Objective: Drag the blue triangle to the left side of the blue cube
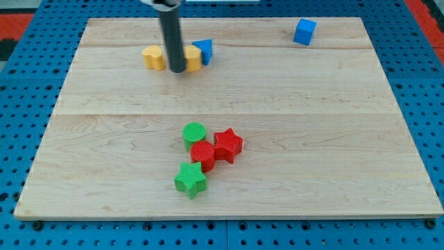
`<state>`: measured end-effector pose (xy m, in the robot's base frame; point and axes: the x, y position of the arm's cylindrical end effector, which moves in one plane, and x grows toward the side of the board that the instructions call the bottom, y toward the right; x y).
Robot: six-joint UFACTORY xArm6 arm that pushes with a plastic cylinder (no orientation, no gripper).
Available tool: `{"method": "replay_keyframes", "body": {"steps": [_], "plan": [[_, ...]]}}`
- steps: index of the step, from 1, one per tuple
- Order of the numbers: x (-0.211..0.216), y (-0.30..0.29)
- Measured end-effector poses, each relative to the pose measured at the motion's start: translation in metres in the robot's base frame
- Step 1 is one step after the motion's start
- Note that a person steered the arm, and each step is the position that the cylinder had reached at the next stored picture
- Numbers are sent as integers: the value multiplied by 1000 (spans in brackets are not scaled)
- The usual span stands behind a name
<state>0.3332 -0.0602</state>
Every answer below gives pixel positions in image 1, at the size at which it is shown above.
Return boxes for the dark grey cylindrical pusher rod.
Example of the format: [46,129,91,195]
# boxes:
[157,4,186,73]

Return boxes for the silver rod mount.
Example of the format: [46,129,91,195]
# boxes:
[140,0,182,8]

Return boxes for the blue triangle block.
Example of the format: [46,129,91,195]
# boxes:
[192,39,212,65]

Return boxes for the blue cube block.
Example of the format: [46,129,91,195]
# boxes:
[293,19,317,46]

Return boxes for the yellow heart block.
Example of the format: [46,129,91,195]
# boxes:
[142,45,166,71]

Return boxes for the yellow pentagon block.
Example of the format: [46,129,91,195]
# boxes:
[184,45,202,72]

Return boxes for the green cylinder block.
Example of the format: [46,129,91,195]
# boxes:
[182,122,206,151]

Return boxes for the red cylinder block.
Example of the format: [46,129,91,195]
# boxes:
[189,140,215,173]

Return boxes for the red star block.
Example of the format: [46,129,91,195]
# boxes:
[214,128,244,164]

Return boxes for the wooden board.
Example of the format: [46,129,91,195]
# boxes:
[15,17,443,221]

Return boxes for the green star block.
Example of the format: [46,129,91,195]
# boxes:
[174,162,207,199]

